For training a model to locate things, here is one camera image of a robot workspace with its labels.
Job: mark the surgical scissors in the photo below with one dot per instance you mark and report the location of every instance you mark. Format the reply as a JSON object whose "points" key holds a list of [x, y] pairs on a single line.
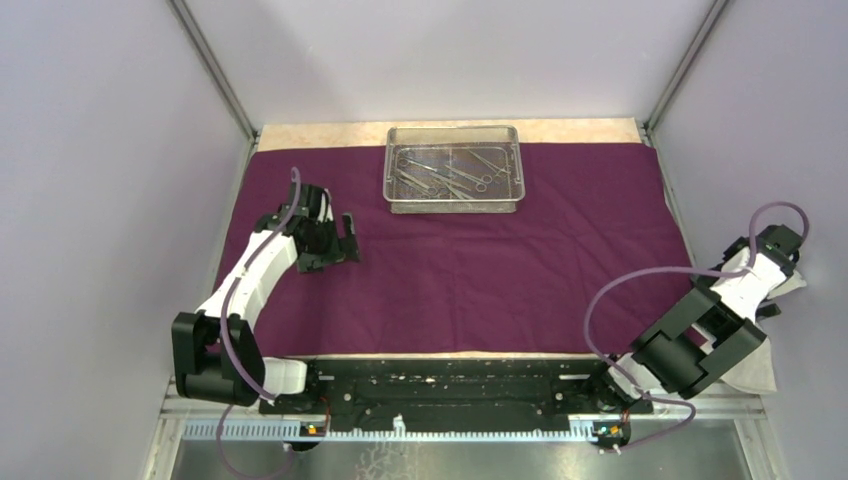
{"points": [[425, 190]]}

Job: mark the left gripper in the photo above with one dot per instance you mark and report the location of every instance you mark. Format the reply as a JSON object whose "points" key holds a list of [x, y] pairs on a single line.
{"points": [[347, 241]]}

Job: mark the surgical clamp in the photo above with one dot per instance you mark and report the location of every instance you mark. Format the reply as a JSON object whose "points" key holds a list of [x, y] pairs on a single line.
{"points": [[500, 174]]}

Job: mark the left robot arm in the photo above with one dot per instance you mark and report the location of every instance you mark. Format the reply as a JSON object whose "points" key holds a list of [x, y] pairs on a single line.
{"points": [[215, 354]]}

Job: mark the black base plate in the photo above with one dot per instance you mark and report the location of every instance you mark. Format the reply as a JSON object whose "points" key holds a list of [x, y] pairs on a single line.
{"points": [[456, 395]]}

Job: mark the grey cable duct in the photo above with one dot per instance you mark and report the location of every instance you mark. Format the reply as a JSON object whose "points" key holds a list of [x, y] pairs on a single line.
{"points": [[291, 431]]}

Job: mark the maroon wrap cloth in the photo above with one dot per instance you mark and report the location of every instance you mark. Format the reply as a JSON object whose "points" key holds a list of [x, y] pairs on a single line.
{"points": [[517, 282]]}

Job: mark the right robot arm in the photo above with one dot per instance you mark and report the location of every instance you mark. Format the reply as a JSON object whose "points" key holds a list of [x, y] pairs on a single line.
{"points": [[712, 328]]}

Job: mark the metal mesh instrument tray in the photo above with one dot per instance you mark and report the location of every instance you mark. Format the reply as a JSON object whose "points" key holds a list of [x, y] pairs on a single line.
{"points": [[440, 146]]}

